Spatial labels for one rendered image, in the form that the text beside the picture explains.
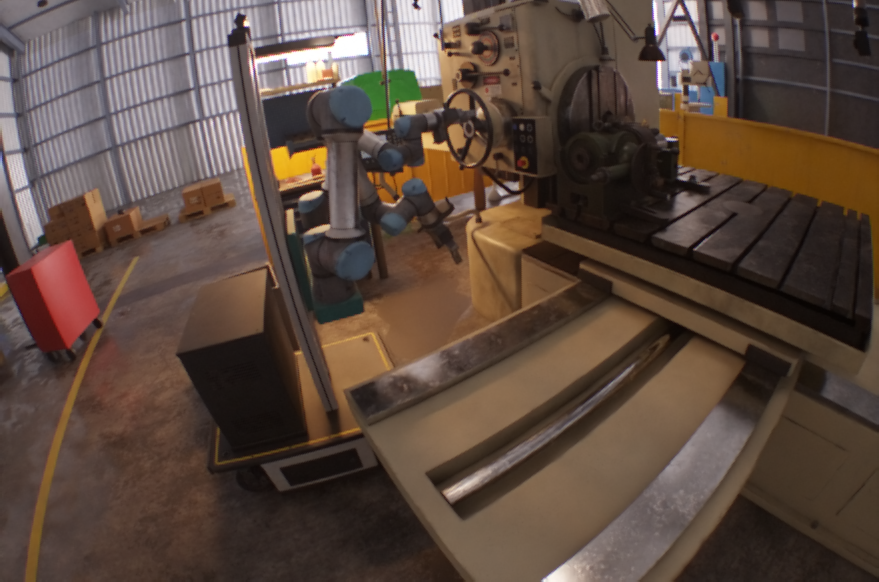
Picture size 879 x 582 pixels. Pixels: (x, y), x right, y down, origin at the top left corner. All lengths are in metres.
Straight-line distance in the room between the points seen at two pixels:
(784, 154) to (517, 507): 3.39
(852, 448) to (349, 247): 1.82
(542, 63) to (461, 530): 1.70
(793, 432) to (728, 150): 2.75
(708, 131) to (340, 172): 3.40
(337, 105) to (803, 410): 1.77
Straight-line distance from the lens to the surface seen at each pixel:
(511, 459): 0.96
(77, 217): 8.48
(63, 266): 4.21
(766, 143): 3.75
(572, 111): 1.78
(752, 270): 1.24
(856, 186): 3.70
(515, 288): 2.27
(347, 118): 1.01
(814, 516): 1.96
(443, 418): 1.05
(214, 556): 1.91
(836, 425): 1.63
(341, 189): 1.05
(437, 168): 4.74
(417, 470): 0.96
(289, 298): 1.40
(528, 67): 1.78
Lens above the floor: 1.49
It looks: 24 degrees down
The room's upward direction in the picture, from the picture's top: 7 degrees counter-clockwise
